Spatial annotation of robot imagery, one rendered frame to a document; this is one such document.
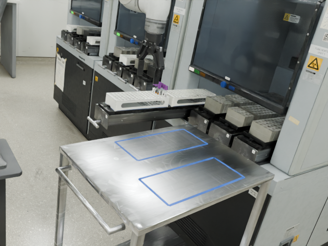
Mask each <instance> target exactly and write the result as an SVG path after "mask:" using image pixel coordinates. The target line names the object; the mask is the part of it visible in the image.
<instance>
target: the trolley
mask: <svg viewBox="0 0 328 246"><path fill-rule="evenodd" d="M59 151H60V164H59V167H58V168H56V169H55V171H56V172H57V173H58V175H59V178H58V193H57V208H56V222H55V237H54V246H62V244H63V231H64V219H65V207H66V195H67V186H68V187H69V188H70V189H71V190H72V192H73V193H74V194H75V195H76V196H77V198H78V199H79V200H80V201H81V203H82V204H83V205H84V206H85V207H86V209H87V210H88V211H89V212H90V213H91V215H92V216H93V217H94V218H95V219H96V221H97V222H98V223H99V224H100V225H101V227H102V228H103V229H104V230H105V231H106V233H107V234H108V235H111V234H114V233H117V232H120V231H123V230H125V224H124V223H122V224H119V225H117V226H115V227H112V228H110V227H109V226H108V224H107V223H106V222H105V221H104V220H103V219H102V217H101V216H100V215H99V214H98V213H97V212H96V210H95V209H94V208H93V207H92V206H91V204H90V203H89V202H88V201H87V200H86V199H85V197H84V196H83V195H82V194H81V193H80V192H79V191H78V190H77V188H76V187H75V186H74V185H73V184H72V183H71V181H70V180H69V179H68V171H69V170H72V167H71V165H69V163H71V164H72V165H73V166H74V168H75V169H76V170H77V171H78V172H79V173H80V174H81V175H82V176H83V177H84V178H85V180H86V181H87V182H88V183H89V184H90V185H91V186H92V187H93V188H94V189H95V190H96V192H97V193H98V194H99V195H100V196H101V197H102V198H103V199H104V200H105V201H106V202H107V204H108V205H109V206H110V207H111V208H112V209H113V210H114V211H115V212H116V213H117V214H118V216H119V217H120V218H121V219H122V220H123V221H124V222H125V223H126V224H127V225H128V226H129V228H130V229H131V230H132V235H131V239H130V240H128V241H125V242H123V243H121V244H118V245H116V246H189V245H188V244H187V243H186V242H185V241H184V240H183V239H182V238H181V237H179V236H178V235H177V234H176V233H175V232H174V231H173V230H172V229H171V228H170V227H169V224H170V223H171V222H173V221H176V220H178V219H180V218H183V217H185V216H187V215H190V214H192V213H195V212H197V211H199V210H202V209H204V208H206V207H209V206H211V205H214V204H216V203H218V202H221V201H223V200H225V199H228V198H230V197H232V196H235V195H237V194H240V193H242V192H244V191H247V190H249V189H251V188H254V187H256V186H258V185H260V188H259V191H258V194H257V197H256V200H255V203H254V206H253V209H252V212H251V214H250V217H249V220H248V223H247V226H246V229H245V232H244V235H243V238H242V240H241V243H240V246H248V245H249V243H250V240H251V237H252V234H253V232H254V229H255V226H256V224H257V221H258V218H259V215H260V213H261V210H262V207H263V204H264V201H265V199H266V196H267V193H268V190H269V187H270V184H271V181H272V180H273V179H274V176H275V174H273V173H271V172H270V171H268V170H266V169H264V168H263V167H261V166H259V165H258V164H256V163H255V162H253V161H251V160H250V159H248V158H246V157H245V156H243V155H241V154H239V153H238V152H236V151H234V150H233V149H231V148H229V147H228V146H226V145H224V144H223V143H221V142H219V141H218V140H216V139H214V138H213V137H211V136H209V135H208V134H206V133H204V132H202V131H201V130H199V129H197V128H196V127H194V126H192V125H191V124H189V123H187V124H182V125H177V126H171V127H165V128H159V129H154V130H148V131H143V132H137V133H131V134H126V135H120V136H115V137H109V138H103V139H98V140H92V141H86V142H81V143H73V144H68V145H62V146H60V148H59Z"/></svg>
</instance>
